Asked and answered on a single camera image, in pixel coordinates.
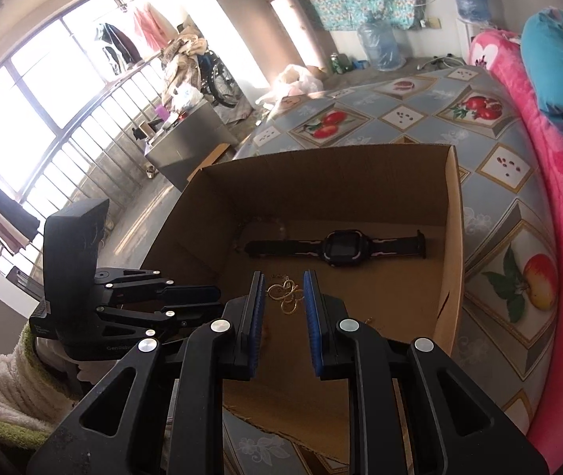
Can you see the brown cardboard box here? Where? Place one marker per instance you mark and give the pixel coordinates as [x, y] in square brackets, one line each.
[311, 183]

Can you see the pile of clothes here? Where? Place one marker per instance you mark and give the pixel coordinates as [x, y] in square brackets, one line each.
[182, 59]

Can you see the pink hanging garment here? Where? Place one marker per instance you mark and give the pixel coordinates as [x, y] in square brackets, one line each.
[148, 24]

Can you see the green fleece garment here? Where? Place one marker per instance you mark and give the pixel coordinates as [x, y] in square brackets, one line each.
[9, 433]

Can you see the wheelchair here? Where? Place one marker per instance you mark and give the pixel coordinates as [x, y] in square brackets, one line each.
[219, 81]

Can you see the white board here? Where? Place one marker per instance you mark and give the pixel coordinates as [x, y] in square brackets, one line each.
[301, 29]

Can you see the white water dispenser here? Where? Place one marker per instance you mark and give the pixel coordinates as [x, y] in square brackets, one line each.
[467, 37]

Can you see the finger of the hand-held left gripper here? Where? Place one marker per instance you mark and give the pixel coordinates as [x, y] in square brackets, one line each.
[187, 321]
[187, 293]

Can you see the green can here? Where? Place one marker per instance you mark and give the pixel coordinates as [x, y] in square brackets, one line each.
[334, 63]

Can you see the dark hanging jacket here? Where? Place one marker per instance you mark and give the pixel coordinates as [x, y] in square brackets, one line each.
[115, 44]

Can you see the white plastic bag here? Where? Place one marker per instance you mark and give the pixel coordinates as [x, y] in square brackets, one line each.
[296, 79]

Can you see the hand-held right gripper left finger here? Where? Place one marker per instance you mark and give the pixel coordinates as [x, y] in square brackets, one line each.
[257, 326]

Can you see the empty clear water jug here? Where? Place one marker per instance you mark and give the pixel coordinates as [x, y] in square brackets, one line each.
[380, 42]

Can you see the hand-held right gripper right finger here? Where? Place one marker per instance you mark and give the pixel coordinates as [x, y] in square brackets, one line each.
[313, 326]

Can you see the black smartwatch with pink stripe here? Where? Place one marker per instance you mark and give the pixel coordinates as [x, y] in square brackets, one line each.
[345, 247]

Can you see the grey metal cabinet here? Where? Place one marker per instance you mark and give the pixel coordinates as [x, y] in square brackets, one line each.
[187, 143]

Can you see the metal window railing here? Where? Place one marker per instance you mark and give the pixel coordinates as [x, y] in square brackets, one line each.
[88, 158]

